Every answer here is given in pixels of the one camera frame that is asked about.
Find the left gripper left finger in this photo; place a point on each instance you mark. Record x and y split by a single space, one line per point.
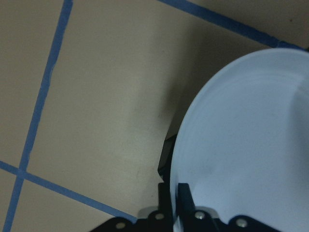
164 201

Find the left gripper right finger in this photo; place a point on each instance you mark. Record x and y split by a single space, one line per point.
186 205

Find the blue plate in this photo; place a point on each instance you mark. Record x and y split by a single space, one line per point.
243 145

